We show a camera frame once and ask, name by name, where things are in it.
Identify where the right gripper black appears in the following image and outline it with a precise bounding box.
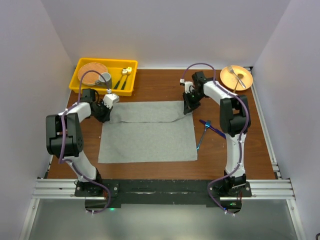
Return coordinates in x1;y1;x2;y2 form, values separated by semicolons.
182;90;206;114

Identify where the grey cloth napkin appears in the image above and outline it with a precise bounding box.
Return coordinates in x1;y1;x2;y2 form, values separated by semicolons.
98;101;198;164

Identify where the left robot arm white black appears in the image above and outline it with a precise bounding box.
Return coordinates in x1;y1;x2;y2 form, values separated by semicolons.
45;88;120;196

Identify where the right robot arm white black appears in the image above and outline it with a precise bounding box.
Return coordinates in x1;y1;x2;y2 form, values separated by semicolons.
179;71;251;197

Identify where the blue metallic fork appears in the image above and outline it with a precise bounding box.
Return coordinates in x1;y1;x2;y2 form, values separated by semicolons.
196;120;211;151

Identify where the grey ceramic mug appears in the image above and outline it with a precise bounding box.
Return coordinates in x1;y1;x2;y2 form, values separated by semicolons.
95;72;112;89

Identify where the round wooden plate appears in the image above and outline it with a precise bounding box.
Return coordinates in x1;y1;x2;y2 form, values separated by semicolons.
77;62;108;86

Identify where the yellow plastic bin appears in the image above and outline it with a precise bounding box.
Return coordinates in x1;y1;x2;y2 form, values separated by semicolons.
69;57;138;97

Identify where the tan round plate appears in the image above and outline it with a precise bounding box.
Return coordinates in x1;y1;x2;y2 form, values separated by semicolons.
219;65;254;92

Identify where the blue metallic knife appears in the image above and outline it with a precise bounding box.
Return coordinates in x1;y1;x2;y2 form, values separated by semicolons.
199;119;226;139

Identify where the silver fork on plate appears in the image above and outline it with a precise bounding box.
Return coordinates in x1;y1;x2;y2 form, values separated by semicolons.
227;65;246;89

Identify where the silver knife on plate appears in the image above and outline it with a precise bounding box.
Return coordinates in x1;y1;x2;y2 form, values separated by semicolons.
233;73;243;93

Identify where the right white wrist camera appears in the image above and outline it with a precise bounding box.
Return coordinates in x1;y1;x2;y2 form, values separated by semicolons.
179;78;195;96

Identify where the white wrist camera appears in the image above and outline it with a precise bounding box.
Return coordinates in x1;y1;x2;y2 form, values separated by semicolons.
179;78;195;96
103;93;120;109

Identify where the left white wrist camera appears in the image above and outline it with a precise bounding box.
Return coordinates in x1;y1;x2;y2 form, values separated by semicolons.
103;93;120;109

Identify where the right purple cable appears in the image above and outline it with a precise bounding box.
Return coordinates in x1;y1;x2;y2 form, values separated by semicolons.
179;62;252;215

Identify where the gold spoon black handle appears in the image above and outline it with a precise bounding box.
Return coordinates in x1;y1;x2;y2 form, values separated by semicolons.
113;68;128;90

